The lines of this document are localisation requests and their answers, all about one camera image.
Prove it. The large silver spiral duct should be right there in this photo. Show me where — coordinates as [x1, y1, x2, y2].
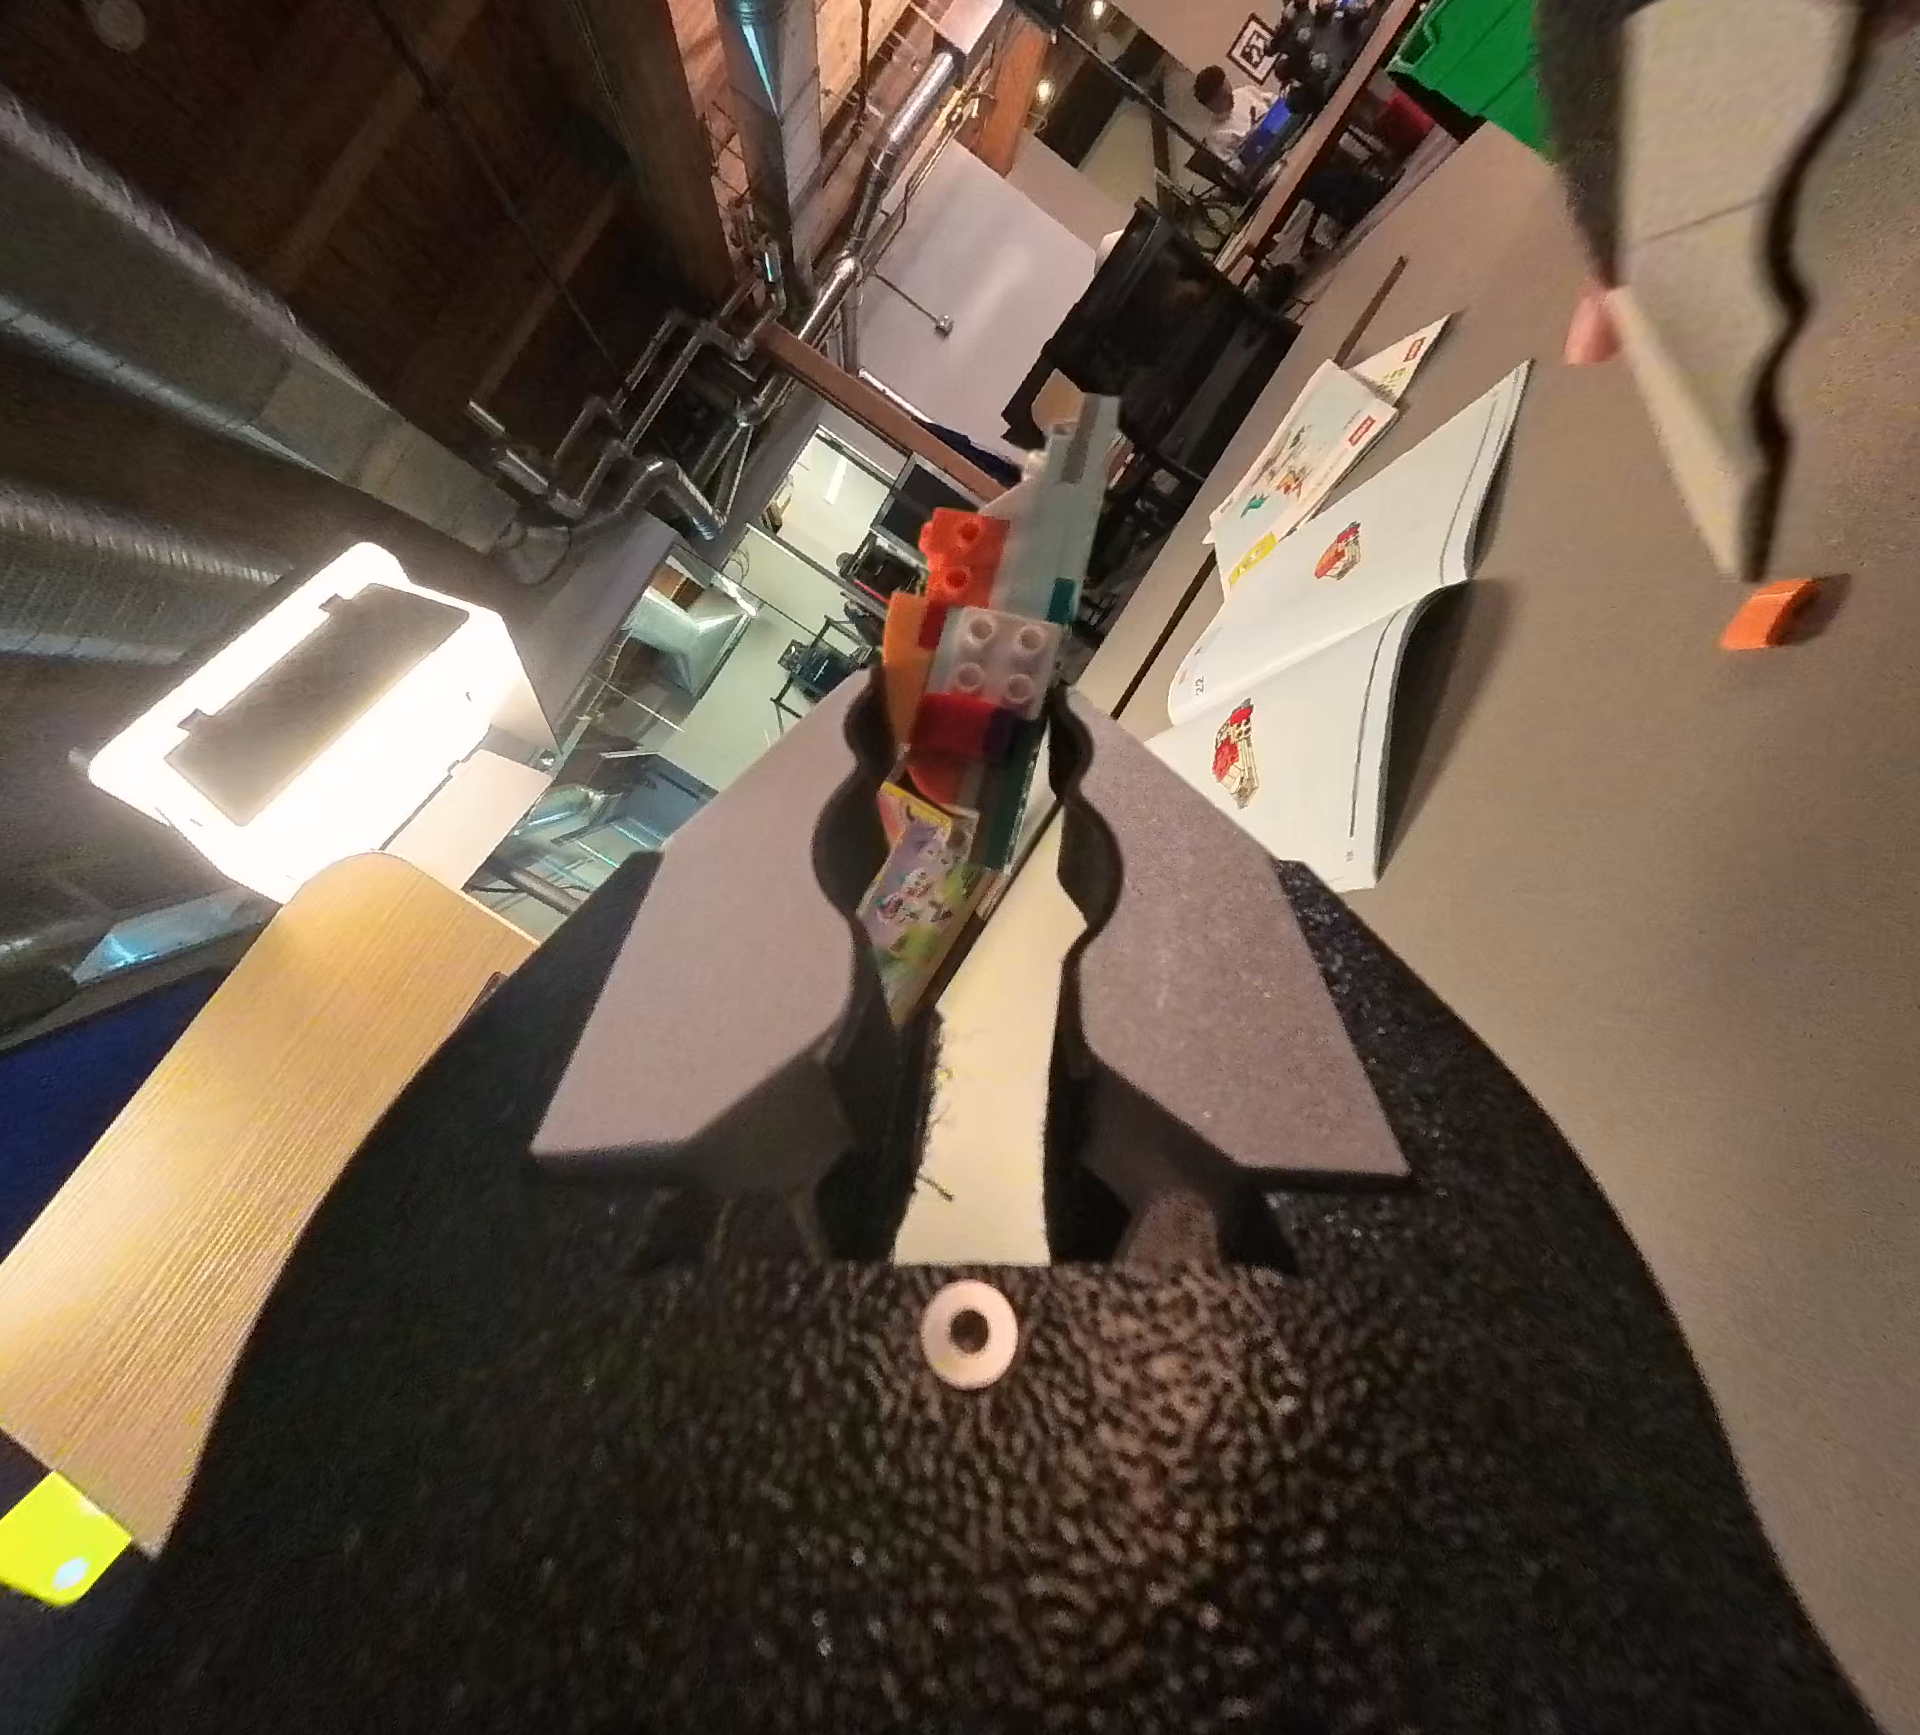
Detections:
[0, 475, 295, 664]
[0, 94, 399, 464]

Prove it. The neon yellow object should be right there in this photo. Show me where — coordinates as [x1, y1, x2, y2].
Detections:
[0, 1469, 133, 1614]

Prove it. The small instruction leaflet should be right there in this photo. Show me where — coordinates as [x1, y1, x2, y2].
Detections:
[1346, 317, 1454, 404]

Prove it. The black chair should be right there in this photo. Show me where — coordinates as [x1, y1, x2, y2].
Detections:
[1008, 207, 1302, 483]

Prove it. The multicoloured lego model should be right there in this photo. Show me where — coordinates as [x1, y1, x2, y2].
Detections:
[882, 394, 1130, 864]

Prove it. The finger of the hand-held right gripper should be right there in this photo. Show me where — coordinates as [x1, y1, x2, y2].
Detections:
[1605, 0, 1882, 586]

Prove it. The open instruction booklet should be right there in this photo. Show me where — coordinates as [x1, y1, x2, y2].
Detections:
[1151, 366, 1531, 889]

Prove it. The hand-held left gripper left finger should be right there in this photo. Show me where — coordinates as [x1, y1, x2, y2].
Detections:
[532, 672, 890, 1194]

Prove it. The orange curved lego piece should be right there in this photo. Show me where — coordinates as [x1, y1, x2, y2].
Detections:
[1720, 576, 1828, 650]

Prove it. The illustrated instruction booklet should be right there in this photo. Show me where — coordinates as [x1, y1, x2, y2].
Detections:
[1207, 359, 1402, 564]

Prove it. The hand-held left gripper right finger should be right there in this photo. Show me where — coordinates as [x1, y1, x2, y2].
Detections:
[1056, 689, 1416, 1194]

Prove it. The colourful lego box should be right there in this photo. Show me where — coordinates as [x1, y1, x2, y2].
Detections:
[856, 782, 1008, 1029]

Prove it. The green plastic bin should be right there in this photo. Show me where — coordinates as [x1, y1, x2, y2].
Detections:
[1384, 0, 1571, 156]

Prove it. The dark computer monitor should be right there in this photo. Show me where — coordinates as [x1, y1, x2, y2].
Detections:
[875, 457, 976, 543]

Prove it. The light wooden panel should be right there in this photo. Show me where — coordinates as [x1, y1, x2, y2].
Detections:
[0, 855, 542, 1547]

